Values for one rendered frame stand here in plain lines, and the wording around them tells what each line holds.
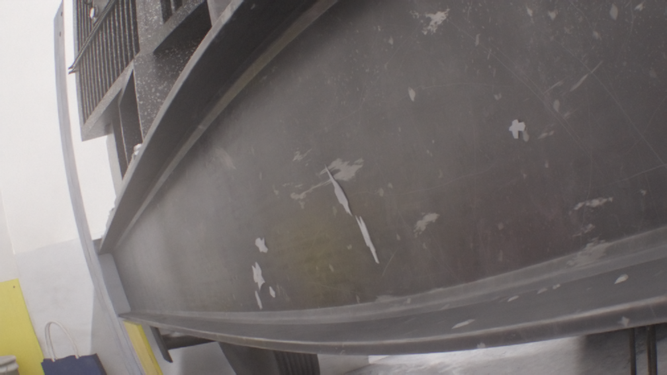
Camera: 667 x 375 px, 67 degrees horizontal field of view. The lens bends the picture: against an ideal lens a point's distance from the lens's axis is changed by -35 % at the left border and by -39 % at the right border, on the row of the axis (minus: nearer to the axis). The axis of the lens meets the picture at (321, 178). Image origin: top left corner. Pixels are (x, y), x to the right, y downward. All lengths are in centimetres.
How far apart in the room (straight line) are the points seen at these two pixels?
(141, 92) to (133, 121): 23
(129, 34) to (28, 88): 128
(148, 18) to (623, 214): 103
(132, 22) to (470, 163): 96
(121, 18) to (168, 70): 25
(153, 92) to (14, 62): 153
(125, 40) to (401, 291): 93
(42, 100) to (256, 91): 191
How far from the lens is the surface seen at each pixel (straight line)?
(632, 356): 80
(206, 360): 236
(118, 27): 136
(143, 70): 115
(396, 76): 44
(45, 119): 247
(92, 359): 211
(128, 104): 137
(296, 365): 171
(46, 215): 238
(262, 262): 73
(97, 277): 109
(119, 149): 150
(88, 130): 154
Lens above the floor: 48
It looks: 5 degrees up
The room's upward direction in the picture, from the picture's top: 17 degrees counter-clockwise
